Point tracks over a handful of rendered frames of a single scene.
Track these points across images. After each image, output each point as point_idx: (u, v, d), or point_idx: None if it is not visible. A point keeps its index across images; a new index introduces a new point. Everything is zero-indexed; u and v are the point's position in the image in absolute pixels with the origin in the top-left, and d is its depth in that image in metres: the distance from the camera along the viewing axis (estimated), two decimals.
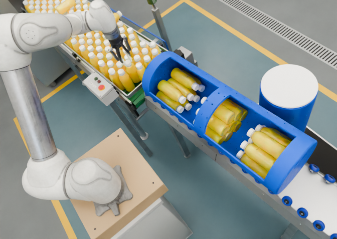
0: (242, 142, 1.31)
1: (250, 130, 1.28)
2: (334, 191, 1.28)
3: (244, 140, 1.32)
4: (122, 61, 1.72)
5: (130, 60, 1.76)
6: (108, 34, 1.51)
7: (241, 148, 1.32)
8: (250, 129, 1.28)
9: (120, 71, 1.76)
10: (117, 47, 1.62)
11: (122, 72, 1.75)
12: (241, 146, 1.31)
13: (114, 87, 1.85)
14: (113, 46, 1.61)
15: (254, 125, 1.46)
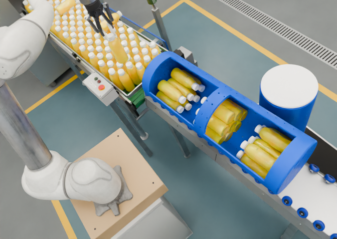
0: (242, 142, 1.31)
1: (112, 37, 1.48)
2: (334, 191, 1.28)
3: (244, 140, 1.32)
4: (103, 34, 1.45)
5: (113, 33, 1.49)
6: None
7: (241, 148, 1.32)
8: (113, 36, 1.48)
9: (120, 71, 1.76)
10: (96, 15, 1.35)
11: (122, 72, 1.75)
12: (241, 146, 1.31)
13: (114, 87, 1.85)
14: (91, 14, 1.34)
15: (254, 125, 1.46)
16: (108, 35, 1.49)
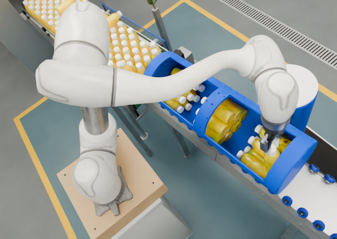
0: (274, 151, 1.11)
1: (123, 63, 1.71)
2: (334, 191, 1.28)
3: (275, 146, 1.12)
4: (268, 150, 1.08)
5: (274, 145, 1.12)
6: (279, 125, 0.87)
7: None
8: (123, 62, 1.71)
9: None
10: (274, 137, 0.98)
11: None
12: None
13: None
14: (270, 136, 0.97)
15: (254, 125, 1.46)
16: (120, 62, 1.73)
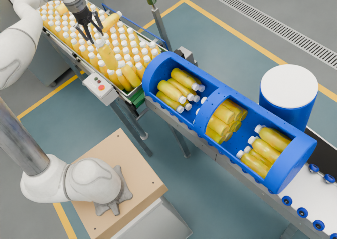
0: (100, 43, 1.45)
1: (123, 63, 1.71)
2: (334, 191, 1.28)
3: (102, 40, 1.46)
4: (92, 41, 1.43)
5: (103, 40, 1.47)
6: (70, 4, 1.22)
7: None
8: (123, 62, 1.71)
9: (118, 71, 1.76)
10: (85, 23, 1.33)
11: (120, 72, 1.76)
12: (97, 44, 1.46)
13: (114, 87, 1.85)
14: (79, 22, 1.32)
15: (254, 125, 1.46)
16: (120, 62, 1.73)
